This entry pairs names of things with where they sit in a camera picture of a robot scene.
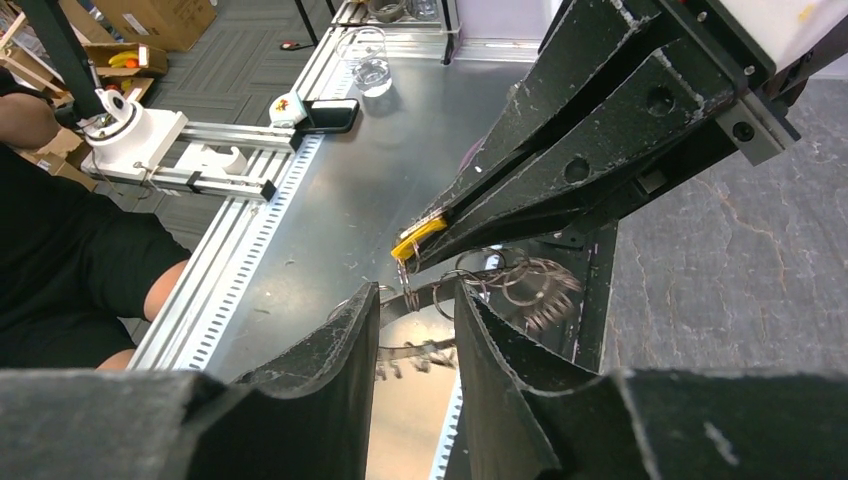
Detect yellow tagged key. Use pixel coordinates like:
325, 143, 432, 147
390, 211, 447, 262

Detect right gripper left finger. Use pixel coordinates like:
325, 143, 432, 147
1, 282, 380, 479

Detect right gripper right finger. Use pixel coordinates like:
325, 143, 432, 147
454, 285, 847, 479

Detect black smartphone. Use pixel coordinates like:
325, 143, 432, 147
296, 98, 360, 134

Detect person in black clothes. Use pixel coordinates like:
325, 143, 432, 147
1, 70, 190, 370

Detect clear glass cup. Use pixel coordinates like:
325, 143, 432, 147
335, 26, 392, 98

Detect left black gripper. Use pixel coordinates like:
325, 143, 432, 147
409, 1, 820, 270

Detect cardboard box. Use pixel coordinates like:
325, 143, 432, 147
92, 0, 217, 52

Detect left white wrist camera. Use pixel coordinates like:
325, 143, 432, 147
721, 0, 847, 72

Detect aluminium extrusion rail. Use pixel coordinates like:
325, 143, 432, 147
82, 122, 303, 203

